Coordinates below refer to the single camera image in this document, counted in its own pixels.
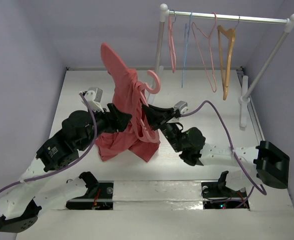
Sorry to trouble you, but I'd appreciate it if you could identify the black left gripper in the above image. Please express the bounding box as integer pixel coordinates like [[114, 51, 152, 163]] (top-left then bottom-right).
[[79, 103, 132, 151]]

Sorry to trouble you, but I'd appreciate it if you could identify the thick pink plastic hanger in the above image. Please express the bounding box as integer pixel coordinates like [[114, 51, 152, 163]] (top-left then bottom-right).
[[134, 69, 161, 144]]

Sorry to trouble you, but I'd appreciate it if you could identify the red t shirt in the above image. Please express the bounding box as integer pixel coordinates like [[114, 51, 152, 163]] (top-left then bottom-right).
[[95, 42, 161, 162]]

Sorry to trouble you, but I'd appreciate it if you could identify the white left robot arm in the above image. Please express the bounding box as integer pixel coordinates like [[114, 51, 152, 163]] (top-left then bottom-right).
[[0, 103, 132, 233]]

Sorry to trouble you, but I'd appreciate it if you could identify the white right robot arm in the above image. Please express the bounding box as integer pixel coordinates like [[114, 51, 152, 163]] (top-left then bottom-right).
[[142, 105, 290, 196]]

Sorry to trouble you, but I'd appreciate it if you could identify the pink hanger far left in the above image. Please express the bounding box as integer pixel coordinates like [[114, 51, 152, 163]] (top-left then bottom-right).
[[168, 10, 176, 73]]

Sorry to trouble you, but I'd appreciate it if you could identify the orange wooden hanger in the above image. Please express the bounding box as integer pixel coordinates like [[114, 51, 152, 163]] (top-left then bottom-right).
[[216, 25, 236, 101]]

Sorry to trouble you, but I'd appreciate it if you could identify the white metal clothes rack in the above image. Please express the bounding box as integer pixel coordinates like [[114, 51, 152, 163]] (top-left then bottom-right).
[[146, 3, 294, 129]]

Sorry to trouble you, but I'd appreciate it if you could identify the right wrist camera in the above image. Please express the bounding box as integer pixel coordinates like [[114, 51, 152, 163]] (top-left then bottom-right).
[[173, 100, 188, 119]]

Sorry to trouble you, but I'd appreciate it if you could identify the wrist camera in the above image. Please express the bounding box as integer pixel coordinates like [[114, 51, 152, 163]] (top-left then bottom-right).
[[81, 87, 104, 113], [173, 100, 188, 119]]

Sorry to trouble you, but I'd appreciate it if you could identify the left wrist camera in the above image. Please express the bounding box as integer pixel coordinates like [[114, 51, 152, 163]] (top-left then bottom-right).
[[81, 87, 104, 113]]

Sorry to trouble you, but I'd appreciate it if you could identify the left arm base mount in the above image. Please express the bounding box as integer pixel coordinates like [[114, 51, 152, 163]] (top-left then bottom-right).
[[66, 171, 114, 210]]

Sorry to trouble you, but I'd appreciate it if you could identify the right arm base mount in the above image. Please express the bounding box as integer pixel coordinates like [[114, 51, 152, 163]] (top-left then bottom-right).
[[201, 171, 250, 210]]

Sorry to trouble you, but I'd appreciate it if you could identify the blue wire hanger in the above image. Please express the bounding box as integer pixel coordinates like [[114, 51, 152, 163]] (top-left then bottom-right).
[[181, 12, 193, 87]]

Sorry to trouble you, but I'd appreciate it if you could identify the thin pink wire hanger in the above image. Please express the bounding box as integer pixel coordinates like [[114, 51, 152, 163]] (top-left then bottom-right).
[[191, 12, 217, 93]]

